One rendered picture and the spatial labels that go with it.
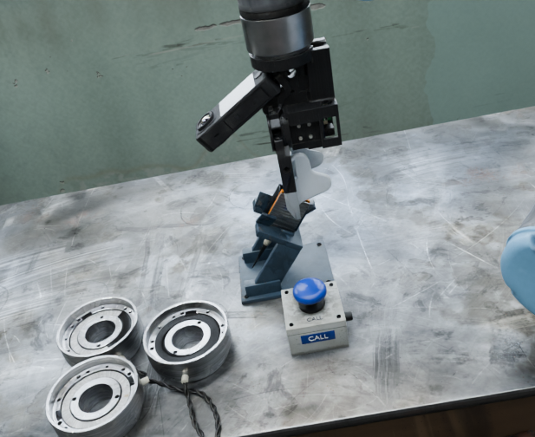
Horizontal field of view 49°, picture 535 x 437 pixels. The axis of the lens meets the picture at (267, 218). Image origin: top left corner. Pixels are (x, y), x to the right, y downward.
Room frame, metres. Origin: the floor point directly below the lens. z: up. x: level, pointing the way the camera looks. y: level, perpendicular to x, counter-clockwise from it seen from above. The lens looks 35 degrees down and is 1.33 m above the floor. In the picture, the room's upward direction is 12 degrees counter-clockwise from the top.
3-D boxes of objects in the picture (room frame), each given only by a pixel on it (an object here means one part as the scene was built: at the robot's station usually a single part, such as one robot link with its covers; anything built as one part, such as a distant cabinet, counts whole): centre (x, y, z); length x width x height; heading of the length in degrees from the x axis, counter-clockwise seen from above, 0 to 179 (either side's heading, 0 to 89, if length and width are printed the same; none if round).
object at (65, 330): (0.56, 0.24, 0.82); 0.10 x 0.10 x 0.04
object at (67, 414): (0.45, 0.23, 0.82); 0.08 x 0.08 x 0.02
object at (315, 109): (0.63, -0.06, 1.06); 0.09 x 0.08 x 0.12; 88
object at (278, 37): (0.63, -0.05, 1.14); 0.08 x 0.08 x 0.05
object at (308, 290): (0.51, -0.03, 0.85); 0.04 x 0.04 x 0.05
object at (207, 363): (0.52, 0.13, 0.82); 0.10 x 0.10 x 0.04
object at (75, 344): (0.56, 0.24, 0.82); 0.08 x 0.08 x 0.02
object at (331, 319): (0.51, -0.04, 0.82); 0.08 x 0.07 x 0.05; 87
